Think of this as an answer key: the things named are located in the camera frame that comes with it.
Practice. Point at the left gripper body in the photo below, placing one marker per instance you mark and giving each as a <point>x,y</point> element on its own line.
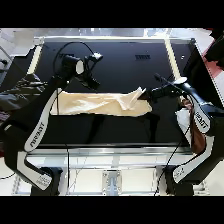
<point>90,82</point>

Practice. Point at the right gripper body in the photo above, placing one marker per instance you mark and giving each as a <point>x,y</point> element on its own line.
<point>156,93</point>

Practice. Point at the cream shirt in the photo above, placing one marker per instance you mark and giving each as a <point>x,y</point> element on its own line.
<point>100,103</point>

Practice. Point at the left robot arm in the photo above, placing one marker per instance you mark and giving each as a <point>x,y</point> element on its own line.
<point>39,127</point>

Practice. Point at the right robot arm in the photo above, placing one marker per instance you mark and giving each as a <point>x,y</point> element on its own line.
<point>201,120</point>

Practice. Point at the white garment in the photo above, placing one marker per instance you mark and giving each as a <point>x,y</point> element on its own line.
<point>182,120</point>

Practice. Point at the heap of clothes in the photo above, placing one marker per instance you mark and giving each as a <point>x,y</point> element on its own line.
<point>23,90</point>

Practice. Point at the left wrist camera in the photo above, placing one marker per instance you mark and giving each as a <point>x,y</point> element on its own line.
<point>94,57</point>

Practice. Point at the silver frame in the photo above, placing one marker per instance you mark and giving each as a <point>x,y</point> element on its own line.
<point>113,151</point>

